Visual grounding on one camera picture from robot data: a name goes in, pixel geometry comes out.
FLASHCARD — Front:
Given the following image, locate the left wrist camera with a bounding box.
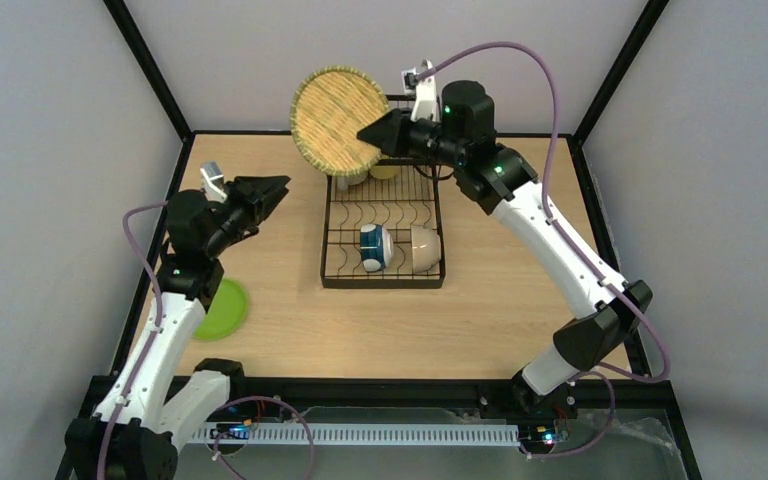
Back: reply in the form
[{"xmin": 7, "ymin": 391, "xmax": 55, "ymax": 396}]
[{"xmin": 199, "ymin": 161, "xmax": 228, "ymax": 203}]

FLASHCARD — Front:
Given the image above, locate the woven bamboo coaster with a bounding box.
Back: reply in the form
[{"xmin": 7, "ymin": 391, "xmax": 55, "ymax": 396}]
[{"xmin": 290, "ymin": 65, "xmax": 390, "ymax": 177}]

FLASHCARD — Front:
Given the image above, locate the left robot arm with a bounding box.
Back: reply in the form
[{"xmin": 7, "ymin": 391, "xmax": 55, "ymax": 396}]
[{"xmin": 65, "ymin": 175, "xmax": 290, "ymax": 479}]

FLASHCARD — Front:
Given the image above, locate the small blue rimmed bowl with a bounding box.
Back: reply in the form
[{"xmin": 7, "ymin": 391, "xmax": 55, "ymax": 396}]
[{"xmin": 359, "ymin": 224, "xmax": 394, "ymax": 273}]

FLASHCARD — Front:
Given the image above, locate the beige patterned mug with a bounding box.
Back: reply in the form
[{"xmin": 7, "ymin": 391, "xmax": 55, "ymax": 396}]
[{"xmin": 334, "ymin": 170, "xmax": 368, "ymax": 191}]

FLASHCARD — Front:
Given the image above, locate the yellow cup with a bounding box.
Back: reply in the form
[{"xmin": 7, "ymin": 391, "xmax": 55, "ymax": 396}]
[{"xmin": 369, "ymin": 165, "xmax": 401, "ymax": 181}]

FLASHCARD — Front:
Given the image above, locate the white ceramic bowl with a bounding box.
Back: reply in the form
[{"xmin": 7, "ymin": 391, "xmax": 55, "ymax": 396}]
[{"xmin": 410, "ymin": 225, "xmax": 442, "ymax": 273}]

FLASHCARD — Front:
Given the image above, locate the white slotted cable duct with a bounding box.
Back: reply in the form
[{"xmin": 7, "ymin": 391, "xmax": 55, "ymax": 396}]
[{"xmin": 189, "ymin": 423, "xmax": 520, "ymax": 447}]

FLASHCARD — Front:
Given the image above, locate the black wire dish rack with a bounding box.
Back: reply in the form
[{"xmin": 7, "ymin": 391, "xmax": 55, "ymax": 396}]
[{"xmin": 320, "ymin": 157, "xmax": 448, "ymax": 289}]

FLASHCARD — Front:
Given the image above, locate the black frame front rail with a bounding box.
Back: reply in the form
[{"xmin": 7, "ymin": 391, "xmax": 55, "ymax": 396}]
[{"xmin": 85, "ymin": 376, "xmax": 677, "ymax": 415}]

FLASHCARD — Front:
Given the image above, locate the green plate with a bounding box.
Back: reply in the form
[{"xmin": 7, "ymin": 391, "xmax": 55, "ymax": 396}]
[{"xmin": 193, "ymin": 279, "xmax": 251, "ymax": 341}]

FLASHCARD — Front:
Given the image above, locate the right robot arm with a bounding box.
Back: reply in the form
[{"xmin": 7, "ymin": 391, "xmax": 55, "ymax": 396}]
[{"xmin": 356, "ymin": 80, "xmax": 652, "ymax": 397}]

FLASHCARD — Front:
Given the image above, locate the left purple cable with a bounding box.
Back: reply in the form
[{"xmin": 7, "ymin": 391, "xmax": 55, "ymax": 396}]
[{"xmin": 95, "ymin": 201, "xmax": 316, "ymax": 480}]

